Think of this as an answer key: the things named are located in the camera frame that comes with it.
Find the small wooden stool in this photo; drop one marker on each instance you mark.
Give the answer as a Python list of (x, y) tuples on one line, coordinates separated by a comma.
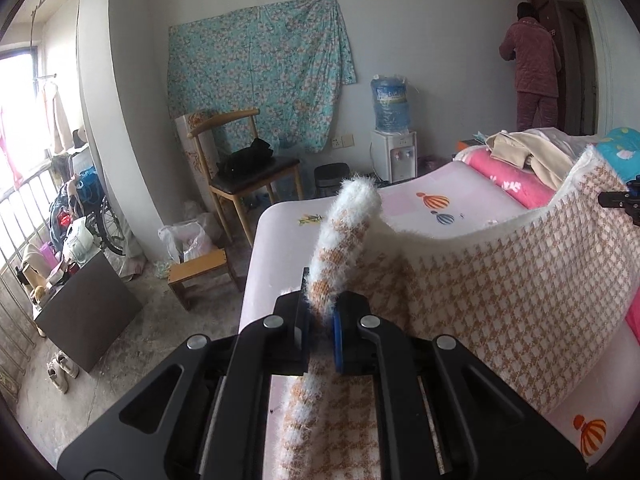
[(200, 262)]

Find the dark trash bin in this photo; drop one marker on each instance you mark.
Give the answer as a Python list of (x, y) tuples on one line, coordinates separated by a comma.
[(330, 180)]

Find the blue water bottle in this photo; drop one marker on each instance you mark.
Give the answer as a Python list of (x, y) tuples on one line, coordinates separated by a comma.
[(390, 105)]

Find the cream garment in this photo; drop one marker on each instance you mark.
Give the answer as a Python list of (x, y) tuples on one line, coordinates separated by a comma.
[(540, 160)]

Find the beige white houndstooth coat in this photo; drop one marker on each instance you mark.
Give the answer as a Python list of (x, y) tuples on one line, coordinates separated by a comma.
[(500, 270)]

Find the wall power socket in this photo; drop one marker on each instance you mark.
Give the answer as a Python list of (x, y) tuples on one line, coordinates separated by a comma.
[(342, 141)]

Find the teal blanket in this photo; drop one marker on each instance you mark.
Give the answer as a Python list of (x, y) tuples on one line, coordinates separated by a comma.
[(620, 150)]

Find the metal balcony railing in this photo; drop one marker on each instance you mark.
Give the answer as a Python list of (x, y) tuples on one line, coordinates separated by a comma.
[(15, 310)]

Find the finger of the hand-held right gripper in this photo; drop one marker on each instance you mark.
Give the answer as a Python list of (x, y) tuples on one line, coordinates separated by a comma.
[(612, 200)]

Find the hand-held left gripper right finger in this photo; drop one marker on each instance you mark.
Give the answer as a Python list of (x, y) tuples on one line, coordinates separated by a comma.
[(336, 335)]

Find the beige hanging garment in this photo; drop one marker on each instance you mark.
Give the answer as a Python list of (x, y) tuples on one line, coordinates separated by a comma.
[(60, 120)]

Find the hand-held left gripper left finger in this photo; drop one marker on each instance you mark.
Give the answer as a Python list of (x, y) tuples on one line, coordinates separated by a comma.
[(292, 340)]

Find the white plastic bag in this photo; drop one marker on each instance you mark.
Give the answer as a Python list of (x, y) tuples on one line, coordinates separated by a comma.
[(172, 240), (198, 242)]

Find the wooden chair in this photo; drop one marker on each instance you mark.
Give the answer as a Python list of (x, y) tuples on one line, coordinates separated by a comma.
[(250, 180)]

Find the dark wooden door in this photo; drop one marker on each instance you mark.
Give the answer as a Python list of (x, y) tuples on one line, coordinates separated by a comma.
[(575, 60)]

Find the dark board leaning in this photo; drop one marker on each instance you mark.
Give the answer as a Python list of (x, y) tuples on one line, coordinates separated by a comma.
[(90, 310)]

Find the black clothing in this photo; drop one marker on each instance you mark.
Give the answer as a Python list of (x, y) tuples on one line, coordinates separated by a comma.
[(247, 157)]

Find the white shoe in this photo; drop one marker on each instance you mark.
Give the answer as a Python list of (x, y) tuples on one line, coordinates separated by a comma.
[(57, 380), (69, 365)]

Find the teal floral wall cloth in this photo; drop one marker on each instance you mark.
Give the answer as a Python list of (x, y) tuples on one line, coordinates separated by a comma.
[(260, 60)]

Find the white water dispenser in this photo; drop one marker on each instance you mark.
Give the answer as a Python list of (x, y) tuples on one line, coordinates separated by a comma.
[(395, 155)]

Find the balloon print bed sheet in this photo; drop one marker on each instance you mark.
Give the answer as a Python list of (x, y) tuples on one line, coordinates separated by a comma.
[(400, 195)]

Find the blue bag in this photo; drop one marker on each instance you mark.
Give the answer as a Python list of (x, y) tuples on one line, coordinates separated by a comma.
[(90, 185)]

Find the pink hanging cloth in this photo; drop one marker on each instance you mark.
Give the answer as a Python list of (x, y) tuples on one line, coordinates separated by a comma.
[(7, 150)]

